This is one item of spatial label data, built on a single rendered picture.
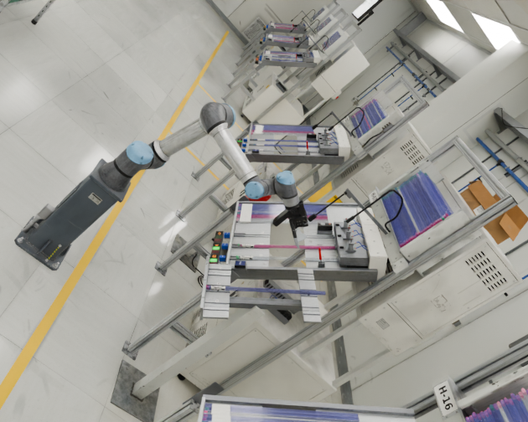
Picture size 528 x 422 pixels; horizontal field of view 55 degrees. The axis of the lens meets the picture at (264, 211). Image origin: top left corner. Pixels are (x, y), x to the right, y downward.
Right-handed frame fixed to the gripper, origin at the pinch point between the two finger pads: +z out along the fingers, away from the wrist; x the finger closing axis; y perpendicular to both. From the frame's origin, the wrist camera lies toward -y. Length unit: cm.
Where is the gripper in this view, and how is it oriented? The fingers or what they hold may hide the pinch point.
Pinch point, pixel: (297, 240)
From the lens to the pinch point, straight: 241.1
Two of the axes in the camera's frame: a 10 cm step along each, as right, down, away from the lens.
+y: 9.7, -2.1, -1.5
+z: 2.5, 8.6, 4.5
